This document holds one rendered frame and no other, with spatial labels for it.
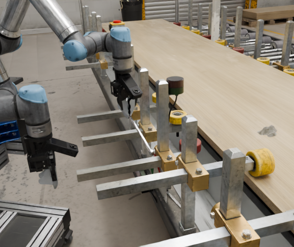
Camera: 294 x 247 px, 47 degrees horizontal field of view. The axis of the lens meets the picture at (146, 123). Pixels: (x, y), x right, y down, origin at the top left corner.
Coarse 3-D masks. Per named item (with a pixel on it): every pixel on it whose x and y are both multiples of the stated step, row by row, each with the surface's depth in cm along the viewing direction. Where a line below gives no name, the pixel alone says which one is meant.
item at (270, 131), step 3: (270, 126) 128; (273, 126) 131; (264, 129) 127; (267, 129) 128; (270, 129) 128; (273, 129) 128; (258, 132) 128; (261, 132) 127; (264, 132) 127; (267, 132) 127; (270, 132) 126; (273, 132) 126; (267, 135) 126; (270, 135) 125; (273, 135) 125
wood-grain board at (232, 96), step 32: (160, 32) 318; (192, 32) 312; (160, 64) 219; (192, 64) 217; (224, 64) 214; (256, 64) 211; (192, 96) 166; (224, 96) 164; (256, 96) 163; (288, 96) 161; (224, 128) 133; (256, 128) 132; (288, 128) 131; (288, 160) 110; (256, 192) 100; (288, 192) 96
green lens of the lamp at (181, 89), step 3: (183, 87) 116; (168, 90) 116; (171, 90) 115; (174, 90) 115; (177, 90) 115; (180, 90) 115; (183, 90) 116; (168, 93) 116; (171, 93) 115; (174, 93) 115; (177, 93) 115; (180, 93) 116
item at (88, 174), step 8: (136, 160) 122; (144, 160) 121; (152, 160) 121; (160, 160) 121; (88, 168) 118; (96, 168) 118; (104, 168) 118; (112, 168) 117; (120, 168) 118; (128, 168) 119; (136, 168) 120; (144, 168) 121; (152, 168) 122; (80, 176) 115; (88, 176) 116; (96, 176) 117; (104, 176) 118
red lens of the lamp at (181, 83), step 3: (183, 78) 116; (168, 81) 114; (171, 81) 114; (174, 81) 113; (177, 81) 113; (180, 81) 114; (183, 81) 115; (168, 84) 115; (171, 84) 114; (174, 84) 114; (177, 84) 114; (180, 84) 114; (183, 84) 115; (171, 87) 114; (174, 87) 114; (177, 87) 114
